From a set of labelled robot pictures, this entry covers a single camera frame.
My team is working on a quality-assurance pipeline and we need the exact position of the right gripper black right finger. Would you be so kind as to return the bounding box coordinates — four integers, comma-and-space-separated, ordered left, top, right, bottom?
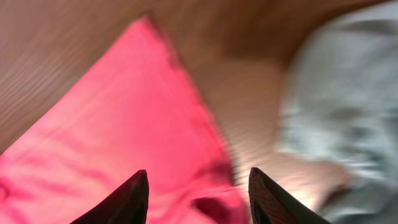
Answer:
248, 167, 330, 224

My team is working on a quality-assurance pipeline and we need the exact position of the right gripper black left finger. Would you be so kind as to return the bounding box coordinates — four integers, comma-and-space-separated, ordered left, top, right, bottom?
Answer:
71, 170, 149, 224

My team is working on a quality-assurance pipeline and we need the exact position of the red printed t-shirt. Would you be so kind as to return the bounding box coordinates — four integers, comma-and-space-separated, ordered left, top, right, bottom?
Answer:
1, 17, 248, 224

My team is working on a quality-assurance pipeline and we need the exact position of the light blue grey garment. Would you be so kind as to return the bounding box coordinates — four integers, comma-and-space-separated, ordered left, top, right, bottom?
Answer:
282, 1, 397, 224

